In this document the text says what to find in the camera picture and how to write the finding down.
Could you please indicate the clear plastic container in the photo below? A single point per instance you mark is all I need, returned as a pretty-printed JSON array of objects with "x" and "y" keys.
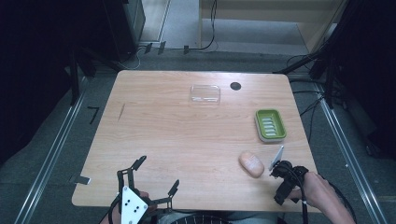
[{"x": 205, "y": 94}]

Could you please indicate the black metal stand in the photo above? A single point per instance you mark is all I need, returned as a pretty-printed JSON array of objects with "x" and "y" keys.
[{"x": 74, "y": 77}]

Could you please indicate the green and white soap dish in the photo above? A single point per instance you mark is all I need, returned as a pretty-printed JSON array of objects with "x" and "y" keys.
[{"x": 270, "y": 125}]

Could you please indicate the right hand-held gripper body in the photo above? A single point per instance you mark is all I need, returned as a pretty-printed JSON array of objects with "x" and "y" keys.
[{"x": 291, "y": 174}]

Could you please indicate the metal floor rail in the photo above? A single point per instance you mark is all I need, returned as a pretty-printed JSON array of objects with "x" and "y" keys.
[
  {"x": 350, "y": 158},
  {"x": 49, "y": 161}
]

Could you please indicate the black angled floor tape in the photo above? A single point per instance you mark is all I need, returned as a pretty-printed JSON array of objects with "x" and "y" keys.
[{"x": 93, "y": 112}]

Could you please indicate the black cabinet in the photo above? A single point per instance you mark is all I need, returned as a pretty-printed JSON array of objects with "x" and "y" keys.
[{"x": 124, "y": 28}]

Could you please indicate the black round table grommet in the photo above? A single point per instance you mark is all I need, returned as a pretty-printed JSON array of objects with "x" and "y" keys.
[{"x": 235, "y": 86}]

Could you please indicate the person's left hand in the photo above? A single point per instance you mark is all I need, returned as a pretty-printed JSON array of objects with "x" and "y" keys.
[{"x": 144, "y": 195}]

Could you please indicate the tan bread roll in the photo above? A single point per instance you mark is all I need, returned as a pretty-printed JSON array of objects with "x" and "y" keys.
[{"x": 251, "y": 164}]

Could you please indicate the pale wooden shelf unit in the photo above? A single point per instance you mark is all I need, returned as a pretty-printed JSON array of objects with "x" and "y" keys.
[{"x": 314, "y": 31}]

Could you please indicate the grey tape strip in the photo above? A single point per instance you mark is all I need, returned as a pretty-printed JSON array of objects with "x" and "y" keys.
[{"x": 81, "y": 179}]

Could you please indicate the person's right hand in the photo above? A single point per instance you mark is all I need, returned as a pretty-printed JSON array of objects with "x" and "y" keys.
[{"x": 316, "y": 189}]

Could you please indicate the black stand legs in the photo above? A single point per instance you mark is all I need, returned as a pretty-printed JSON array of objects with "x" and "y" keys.
[{"x": 300, "y": 62}]

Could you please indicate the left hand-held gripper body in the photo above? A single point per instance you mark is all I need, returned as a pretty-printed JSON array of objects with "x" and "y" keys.
[{"x": 133, "y": 203}]

